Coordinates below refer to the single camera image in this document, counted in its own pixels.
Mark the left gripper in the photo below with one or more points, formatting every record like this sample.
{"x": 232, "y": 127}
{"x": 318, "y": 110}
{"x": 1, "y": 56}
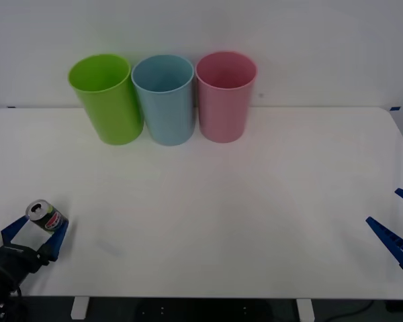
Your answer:
{"x": 18, "y": 258}

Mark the dark drink can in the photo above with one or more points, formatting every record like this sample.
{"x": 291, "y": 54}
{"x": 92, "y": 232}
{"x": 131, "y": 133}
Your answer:
{"x": 50, "y": 219}

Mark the white table leg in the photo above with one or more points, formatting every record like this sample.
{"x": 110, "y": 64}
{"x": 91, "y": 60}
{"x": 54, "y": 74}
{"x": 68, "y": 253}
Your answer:
{"x": 79, "y": 308}
{"x": 305, "y": 309}

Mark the pale blue plastic bin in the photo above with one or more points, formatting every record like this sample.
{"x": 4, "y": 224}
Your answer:
{"x": 168, "y": 114}

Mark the pink plastic bin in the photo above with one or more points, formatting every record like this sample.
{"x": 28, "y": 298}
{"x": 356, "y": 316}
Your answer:
{"x": 223, "y": 114}

